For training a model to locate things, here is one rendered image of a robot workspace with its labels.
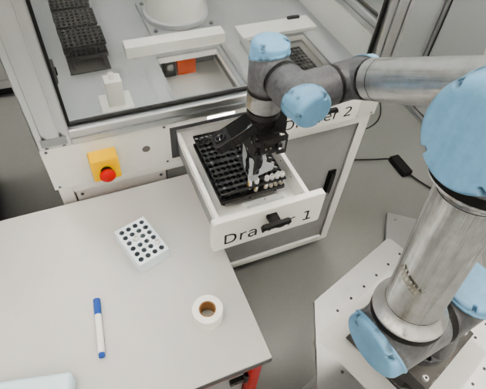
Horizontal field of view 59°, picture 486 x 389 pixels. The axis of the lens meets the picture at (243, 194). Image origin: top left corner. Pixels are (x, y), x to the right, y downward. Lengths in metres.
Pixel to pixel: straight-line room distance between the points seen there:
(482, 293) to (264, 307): 1.20
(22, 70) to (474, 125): 0.84
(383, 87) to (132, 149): 0.69
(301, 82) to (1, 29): 0.57
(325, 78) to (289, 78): 0.06
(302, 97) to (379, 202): 1.66
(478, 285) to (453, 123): 0.42
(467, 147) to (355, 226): 1.77
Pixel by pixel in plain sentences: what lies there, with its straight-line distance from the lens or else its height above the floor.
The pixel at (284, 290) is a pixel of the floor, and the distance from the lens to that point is 1.94.
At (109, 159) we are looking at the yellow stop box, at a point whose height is 0.91.
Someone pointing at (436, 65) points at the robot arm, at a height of 1.37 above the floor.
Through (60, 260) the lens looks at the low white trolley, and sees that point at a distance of 1.16.
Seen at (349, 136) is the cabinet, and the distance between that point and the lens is 1.56.
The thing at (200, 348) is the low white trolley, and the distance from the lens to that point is 1.00.
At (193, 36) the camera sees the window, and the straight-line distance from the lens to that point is 1.06.
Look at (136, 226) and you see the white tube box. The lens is 1.14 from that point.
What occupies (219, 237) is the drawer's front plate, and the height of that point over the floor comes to 0.88.
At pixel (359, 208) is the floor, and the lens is 2.29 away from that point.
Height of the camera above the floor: 1.70
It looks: 50 degrees down
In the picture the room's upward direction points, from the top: 5 degrees clockwise
